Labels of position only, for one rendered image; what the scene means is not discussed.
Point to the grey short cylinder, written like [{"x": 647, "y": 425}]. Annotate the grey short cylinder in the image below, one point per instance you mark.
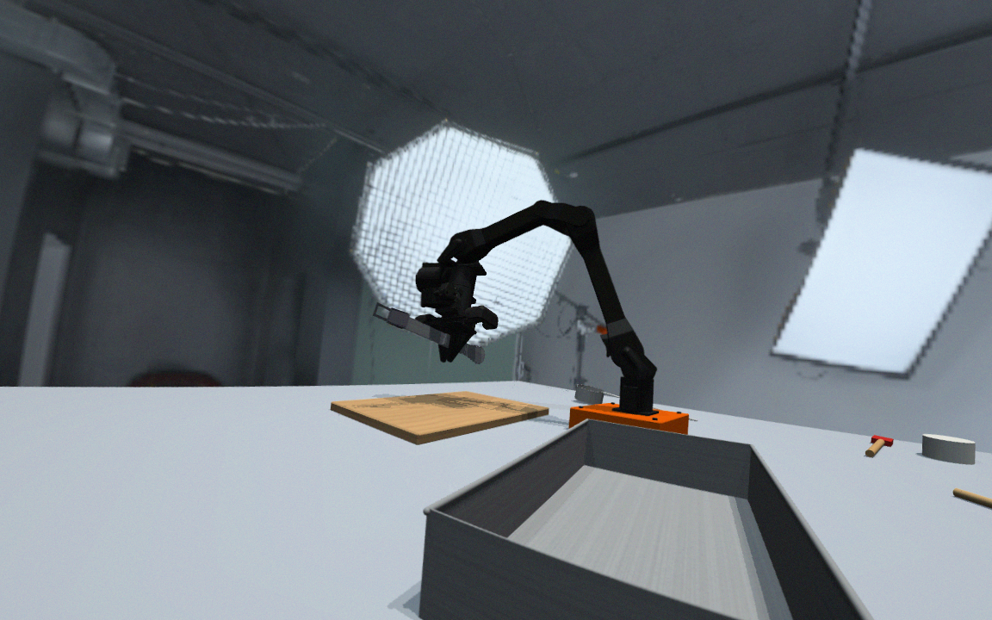
[{"x": 949, "y": 449}]

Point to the grey measuring cup with long handle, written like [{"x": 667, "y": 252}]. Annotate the grey measuring cup with long handle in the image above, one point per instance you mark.
[{"x": 589, "y": 394}]

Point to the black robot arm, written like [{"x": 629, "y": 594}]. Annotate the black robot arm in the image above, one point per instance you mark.
[{"x": 435, "y": 282}]

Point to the grey rectangular roasting tin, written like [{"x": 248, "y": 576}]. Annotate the grey rectangular roasting tin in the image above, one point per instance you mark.
[{"x": 619, "y": 522}]

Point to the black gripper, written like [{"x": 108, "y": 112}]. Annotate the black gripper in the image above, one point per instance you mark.
[{"x": 459, "y": 324}]

